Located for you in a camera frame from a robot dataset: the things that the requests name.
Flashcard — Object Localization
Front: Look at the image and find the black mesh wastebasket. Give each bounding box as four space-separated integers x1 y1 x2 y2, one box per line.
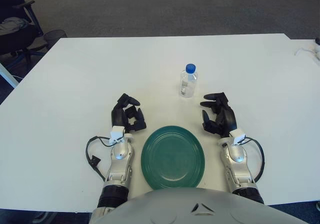
42 29 68 47

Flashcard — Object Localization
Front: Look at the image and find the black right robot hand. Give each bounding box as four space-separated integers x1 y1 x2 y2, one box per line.
199 92 238 138

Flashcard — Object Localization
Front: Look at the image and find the white table leg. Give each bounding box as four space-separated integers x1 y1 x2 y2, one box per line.
0 61 19 89

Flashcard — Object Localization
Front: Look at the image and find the grey cloth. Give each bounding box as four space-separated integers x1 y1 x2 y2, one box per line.
0 16 31 34

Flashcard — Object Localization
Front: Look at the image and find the grey robot torso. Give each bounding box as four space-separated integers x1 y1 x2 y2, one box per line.
93 187 320 224

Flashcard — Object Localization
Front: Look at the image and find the green round plate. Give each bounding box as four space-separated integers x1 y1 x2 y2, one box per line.
140 125 206 191

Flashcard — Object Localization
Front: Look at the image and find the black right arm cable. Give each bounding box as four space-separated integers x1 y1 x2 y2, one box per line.
243 137 267 180

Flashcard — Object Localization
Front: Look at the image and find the clear bottle with blue cap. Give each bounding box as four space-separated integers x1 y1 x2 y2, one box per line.
178 63 199 98

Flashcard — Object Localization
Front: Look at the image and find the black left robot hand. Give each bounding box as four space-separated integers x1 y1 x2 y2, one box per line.
110 92 148 135

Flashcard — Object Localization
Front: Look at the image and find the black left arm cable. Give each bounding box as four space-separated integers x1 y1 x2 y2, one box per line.
85 135 112 182

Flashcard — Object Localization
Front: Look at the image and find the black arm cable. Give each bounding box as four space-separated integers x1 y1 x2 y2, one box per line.
85 135 112 182
243 137 267 180

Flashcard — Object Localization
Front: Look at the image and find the white cable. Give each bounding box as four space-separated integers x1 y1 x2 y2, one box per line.
294 43 320 66

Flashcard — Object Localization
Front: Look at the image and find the black office chair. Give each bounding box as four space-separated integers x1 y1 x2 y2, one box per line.
0 0 49 65

